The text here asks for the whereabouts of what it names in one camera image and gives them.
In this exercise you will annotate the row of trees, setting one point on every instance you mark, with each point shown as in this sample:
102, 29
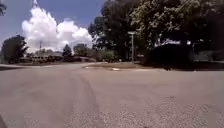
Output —
93, 52

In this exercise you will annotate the pole with sign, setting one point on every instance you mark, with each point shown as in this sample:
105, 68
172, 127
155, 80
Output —
132, 46

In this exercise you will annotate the grey asphalt road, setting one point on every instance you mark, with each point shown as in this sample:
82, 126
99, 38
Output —
110, 96

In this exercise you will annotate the small conical tree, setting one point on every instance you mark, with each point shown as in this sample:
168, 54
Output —
67, 51

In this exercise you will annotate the low building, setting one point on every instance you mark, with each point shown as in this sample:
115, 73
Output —
55, 58

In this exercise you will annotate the large dark tree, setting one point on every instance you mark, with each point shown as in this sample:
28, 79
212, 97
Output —
160, 23

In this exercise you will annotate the utility pole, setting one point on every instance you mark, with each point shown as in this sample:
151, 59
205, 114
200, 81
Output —
40, 48

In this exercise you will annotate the dark green tree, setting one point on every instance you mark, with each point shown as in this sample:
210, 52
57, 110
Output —
13, 48

